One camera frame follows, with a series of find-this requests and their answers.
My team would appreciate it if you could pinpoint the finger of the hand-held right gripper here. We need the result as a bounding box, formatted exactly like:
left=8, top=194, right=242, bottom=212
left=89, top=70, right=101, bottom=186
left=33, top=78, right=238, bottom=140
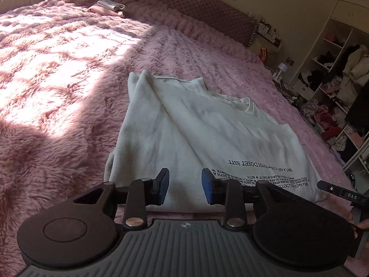
left=317, top=180, right=345, bottom=199

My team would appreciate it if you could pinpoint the dark hanging coat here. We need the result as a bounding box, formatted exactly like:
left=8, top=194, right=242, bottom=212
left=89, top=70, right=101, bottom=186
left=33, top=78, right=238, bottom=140
left=346, top=87, right=369, bottom=127

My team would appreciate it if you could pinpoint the pink folded cloth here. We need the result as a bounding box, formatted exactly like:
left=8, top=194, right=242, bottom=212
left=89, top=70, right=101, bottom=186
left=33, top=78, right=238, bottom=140
left=88, top=5, right=126, bottom=18

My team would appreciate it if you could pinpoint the white printed sweatshirt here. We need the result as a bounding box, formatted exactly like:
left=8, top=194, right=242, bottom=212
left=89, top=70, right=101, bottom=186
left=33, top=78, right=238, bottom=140
left=104, top=71, right=329, bottom=212

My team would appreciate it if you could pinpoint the pink fluffy blanket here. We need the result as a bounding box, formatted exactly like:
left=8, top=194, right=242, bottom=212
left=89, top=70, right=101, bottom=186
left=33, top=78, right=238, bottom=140
left=0, top=0, right=364, bottom=277

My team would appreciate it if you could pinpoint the pink quilted headboard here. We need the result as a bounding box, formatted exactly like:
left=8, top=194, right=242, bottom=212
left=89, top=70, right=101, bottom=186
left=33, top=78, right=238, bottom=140
left=176, top=0, right=258, bottom=47

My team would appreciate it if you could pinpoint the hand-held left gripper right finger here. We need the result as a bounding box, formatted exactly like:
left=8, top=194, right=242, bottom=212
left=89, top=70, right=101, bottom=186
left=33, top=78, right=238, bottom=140
left=201, top=167, right=301, bottom=229

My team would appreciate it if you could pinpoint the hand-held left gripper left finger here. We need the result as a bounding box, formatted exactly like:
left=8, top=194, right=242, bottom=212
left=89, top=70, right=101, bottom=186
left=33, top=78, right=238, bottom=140
left=73, top=167, right=170, bottom=229

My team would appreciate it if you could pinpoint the cream hanging coat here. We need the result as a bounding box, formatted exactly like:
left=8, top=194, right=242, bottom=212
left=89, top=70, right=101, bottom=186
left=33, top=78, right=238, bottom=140
left=337, top=46, right=369, bottom=106

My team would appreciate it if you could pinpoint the white folded cloth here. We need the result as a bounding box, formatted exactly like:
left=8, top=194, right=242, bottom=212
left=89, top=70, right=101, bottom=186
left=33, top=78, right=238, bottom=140
left=97, top=0, right=127, bottom=11

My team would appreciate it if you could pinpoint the person's right hand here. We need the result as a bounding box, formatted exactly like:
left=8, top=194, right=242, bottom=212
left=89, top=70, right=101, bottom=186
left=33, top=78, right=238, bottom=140
left=347, top=211, right=369, bottom=238

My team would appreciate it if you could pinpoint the red and pink clothes pile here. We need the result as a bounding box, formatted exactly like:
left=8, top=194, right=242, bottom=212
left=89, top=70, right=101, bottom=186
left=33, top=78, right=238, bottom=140
left=313, top=105, right=346, bottom=142

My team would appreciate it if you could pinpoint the white open wardrobe shelf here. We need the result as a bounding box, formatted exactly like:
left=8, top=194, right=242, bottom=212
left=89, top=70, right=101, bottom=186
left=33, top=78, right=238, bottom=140
left=288, top=0, right=369, bottom=176

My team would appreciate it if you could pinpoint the cluttered wall shelf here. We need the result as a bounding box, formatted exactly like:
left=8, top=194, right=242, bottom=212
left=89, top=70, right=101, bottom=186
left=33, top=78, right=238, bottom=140
left=255, top=20, right=282, bottom=50

